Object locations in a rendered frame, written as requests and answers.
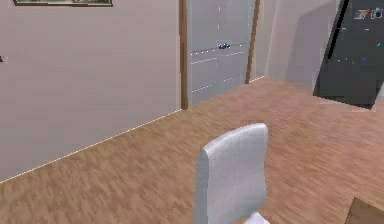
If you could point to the grey panelled room door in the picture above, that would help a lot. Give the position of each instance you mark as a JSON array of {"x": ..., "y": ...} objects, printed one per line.
[{"x": 218, "y": 50}]

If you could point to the brown framed wall picture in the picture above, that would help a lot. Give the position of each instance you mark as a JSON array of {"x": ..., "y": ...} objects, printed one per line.
[{"x": 63, "y": 2}]

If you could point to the brown wooden table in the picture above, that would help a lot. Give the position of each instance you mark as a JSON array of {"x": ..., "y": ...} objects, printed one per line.
[{"x": 365, "y": 213}]

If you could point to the white chair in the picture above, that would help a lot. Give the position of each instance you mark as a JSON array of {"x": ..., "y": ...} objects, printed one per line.
[{"x": 233, "y": 173}]

